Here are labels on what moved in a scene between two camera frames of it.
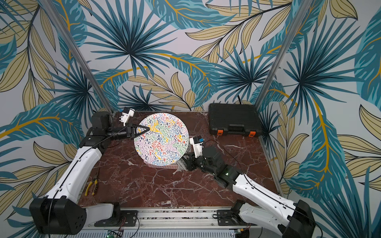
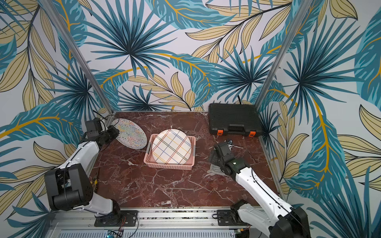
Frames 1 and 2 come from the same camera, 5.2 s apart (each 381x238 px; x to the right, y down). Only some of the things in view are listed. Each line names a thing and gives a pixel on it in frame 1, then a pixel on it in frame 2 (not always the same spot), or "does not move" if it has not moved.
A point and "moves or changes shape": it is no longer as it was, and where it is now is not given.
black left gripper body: [123, 134] to [109, 134]
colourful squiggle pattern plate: [166, 142] moves or changes shape
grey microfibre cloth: [182, 164] moves or changes shape
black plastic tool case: [234, 119] does not move
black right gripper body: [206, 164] to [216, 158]
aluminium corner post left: [77, 56] does not move
